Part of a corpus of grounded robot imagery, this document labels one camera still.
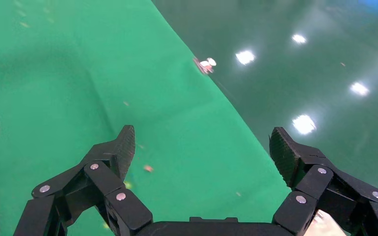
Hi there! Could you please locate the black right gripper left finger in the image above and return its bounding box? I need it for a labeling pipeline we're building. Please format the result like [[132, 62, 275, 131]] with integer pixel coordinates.
[[13, 124, 154, 236]]

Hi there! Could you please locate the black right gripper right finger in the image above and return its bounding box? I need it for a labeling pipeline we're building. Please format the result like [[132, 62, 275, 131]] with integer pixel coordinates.
[[269, 127, 378, 236]]

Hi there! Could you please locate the green tablecloth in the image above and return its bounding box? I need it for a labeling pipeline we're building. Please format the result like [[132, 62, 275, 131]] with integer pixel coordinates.
[[0, 0, 291, 236]]

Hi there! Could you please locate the silver binder clip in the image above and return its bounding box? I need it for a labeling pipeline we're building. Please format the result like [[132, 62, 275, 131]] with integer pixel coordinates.
[[192, 57, 218, 76]]

